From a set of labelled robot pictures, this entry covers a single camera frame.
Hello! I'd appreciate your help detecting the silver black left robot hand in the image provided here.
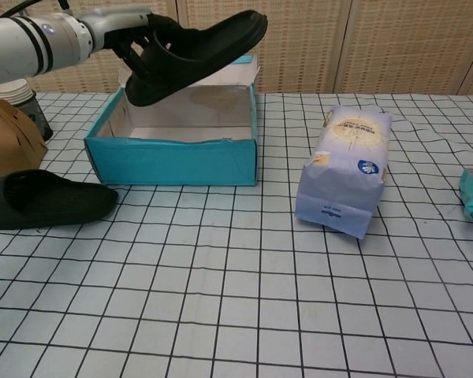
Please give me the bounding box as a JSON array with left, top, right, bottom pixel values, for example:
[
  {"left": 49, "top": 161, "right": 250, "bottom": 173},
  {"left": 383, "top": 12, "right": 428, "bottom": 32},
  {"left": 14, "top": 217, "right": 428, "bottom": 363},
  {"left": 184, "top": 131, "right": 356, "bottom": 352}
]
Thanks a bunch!
[{"left": 80, "top": 10, "right": 155, "bottom": 78}]

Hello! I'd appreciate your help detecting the black rubber slipper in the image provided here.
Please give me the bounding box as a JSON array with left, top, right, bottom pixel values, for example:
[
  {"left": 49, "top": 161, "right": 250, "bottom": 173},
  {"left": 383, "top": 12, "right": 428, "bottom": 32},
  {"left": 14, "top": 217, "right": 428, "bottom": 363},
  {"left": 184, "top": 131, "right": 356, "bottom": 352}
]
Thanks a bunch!
[
  {"left": 124, "top": 9, "right": 269, "bottom": 107},
  {"left": 0, "top": 169, "right": 120, "bottom": 231}
]

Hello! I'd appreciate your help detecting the blue cardboard shoe box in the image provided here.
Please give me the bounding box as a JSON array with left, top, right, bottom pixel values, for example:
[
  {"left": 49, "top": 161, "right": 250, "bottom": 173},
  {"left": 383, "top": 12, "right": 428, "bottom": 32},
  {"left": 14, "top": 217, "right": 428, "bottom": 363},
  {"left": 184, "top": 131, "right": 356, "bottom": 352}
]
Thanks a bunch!
[{"left": 83, "top": 54, "right": 261, "bottom": 187}]

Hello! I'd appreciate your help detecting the dark green printed cup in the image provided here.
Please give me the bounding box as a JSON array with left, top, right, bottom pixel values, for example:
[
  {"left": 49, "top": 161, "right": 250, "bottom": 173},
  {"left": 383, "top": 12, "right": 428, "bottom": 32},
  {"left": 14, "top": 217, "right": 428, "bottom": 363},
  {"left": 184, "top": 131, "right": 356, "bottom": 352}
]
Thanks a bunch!
[{"left": 13, "top": 89, "right": 54, "bottom": 142}]

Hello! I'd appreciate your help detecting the stack of white paper cups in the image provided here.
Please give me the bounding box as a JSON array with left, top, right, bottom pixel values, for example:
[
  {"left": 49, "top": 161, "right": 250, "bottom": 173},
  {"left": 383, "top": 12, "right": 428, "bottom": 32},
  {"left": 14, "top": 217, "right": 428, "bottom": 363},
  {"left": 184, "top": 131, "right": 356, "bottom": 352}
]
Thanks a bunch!
[{"left": 0, "top": 78, "right": 33, "bottom": 106}]

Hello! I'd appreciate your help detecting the brown paper bag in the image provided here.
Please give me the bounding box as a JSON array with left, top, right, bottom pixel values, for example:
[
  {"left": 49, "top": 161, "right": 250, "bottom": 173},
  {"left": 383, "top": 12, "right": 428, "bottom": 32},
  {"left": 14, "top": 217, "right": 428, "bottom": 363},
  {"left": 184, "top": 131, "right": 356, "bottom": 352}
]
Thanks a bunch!
[{"left": 0, "top": 98, "right": 49, "bottom": 178}]

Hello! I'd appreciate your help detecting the woven bamboo folding screen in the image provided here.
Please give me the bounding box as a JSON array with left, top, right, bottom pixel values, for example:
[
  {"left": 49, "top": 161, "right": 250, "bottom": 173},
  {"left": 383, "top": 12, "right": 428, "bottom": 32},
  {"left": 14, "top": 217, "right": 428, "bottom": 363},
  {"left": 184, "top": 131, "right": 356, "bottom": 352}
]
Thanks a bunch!
[{"left": 0, "top": 0, "right": 473, "bottom": 96}]

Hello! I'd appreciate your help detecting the pale blue paper bag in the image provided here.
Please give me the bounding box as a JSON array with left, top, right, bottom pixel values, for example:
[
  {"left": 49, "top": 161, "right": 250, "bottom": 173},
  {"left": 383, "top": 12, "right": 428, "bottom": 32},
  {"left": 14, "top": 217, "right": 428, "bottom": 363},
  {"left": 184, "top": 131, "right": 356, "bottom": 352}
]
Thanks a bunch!
[{"left": 293, "top": 104, "right": 393, "bottom": 240}]

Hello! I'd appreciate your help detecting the light blue checked tablecloth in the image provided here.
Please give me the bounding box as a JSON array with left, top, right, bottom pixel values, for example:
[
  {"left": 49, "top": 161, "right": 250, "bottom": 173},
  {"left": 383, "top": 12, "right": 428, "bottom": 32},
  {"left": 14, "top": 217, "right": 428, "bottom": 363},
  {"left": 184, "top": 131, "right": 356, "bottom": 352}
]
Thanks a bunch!
[{"left": 0, "top": 91, "right": 473, "bottom": 378}]

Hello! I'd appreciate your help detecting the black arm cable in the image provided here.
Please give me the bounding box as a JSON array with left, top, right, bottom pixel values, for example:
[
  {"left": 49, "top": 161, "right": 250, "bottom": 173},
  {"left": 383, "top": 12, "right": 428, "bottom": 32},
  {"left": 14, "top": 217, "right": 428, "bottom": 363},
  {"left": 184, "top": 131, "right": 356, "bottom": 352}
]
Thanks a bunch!
[{"left": 0, "top": 0, "right": 70, "bottom": 19}]

